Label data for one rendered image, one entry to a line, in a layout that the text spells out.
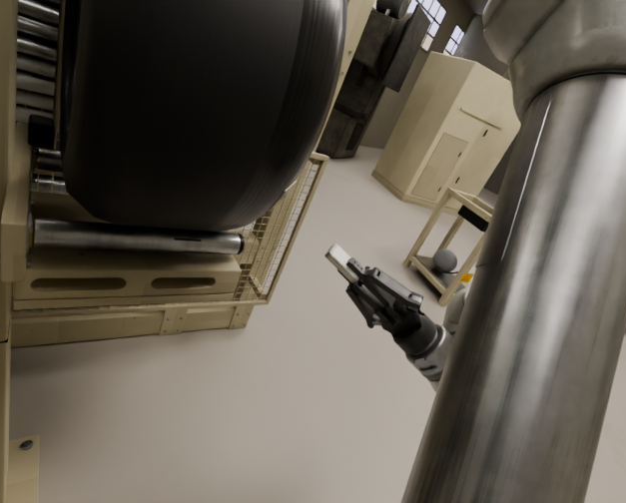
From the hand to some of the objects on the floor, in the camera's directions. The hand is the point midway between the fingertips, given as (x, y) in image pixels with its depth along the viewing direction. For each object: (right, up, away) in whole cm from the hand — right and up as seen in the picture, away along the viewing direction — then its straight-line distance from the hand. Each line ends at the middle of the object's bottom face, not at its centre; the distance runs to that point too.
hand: (343, 262), depth 64 cm
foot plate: (-94, -62, +32) cm, 117 cm away
